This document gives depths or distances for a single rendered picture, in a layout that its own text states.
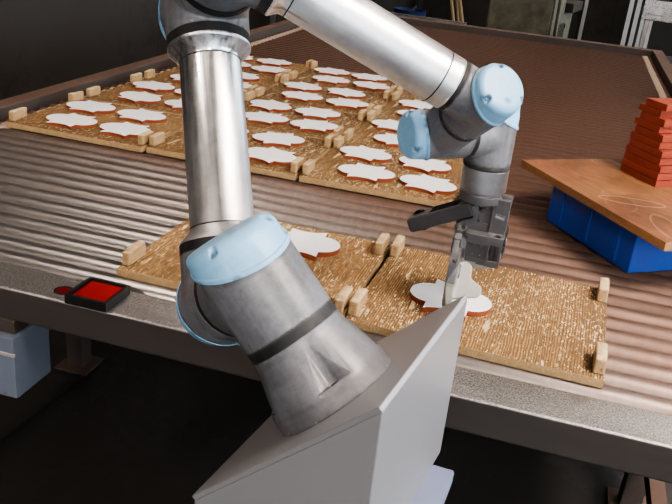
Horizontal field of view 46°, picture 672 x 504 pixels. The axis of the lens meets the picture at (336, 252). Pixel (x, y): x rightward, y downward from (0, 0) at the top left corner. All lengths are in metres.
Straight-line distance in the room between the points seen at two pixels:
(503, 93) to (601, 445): 0.51
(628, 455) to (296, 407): 0.52
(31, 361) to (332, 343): 0.76
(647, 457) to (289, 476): 0.55
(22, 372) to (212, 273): 0.68
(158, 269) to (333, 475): 0.69
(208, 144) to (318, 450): 0.44
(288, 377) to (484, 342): 0.49
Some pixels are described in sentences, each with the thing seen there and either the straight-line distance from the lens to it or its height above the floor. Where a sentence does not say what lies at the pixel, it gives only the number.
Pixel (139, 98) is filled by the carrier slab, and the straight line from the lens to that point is 2.58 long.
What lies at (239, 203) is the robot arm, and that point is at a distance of 1.04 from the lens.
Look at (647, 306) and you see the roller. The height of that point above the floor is 0.92.
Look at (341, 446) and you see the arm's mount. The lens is 0.81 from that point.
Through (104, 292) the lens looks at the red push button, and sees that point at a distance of 1.36.
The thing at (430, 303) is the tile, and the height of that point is 0.95.
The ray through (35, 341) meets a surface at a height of 0.80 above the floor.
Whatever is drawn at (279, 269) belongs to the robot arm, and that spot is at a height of 1.18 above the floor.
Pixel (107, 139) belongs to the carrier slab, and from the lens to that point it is 2.17.
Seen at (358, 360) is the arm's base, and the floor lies 1.09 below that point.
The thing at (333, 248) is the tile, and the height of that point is 0.95.
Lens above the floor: 1.54
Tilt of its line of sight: 23 degrees down
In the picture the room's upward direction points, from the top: 6 degrees clockwise
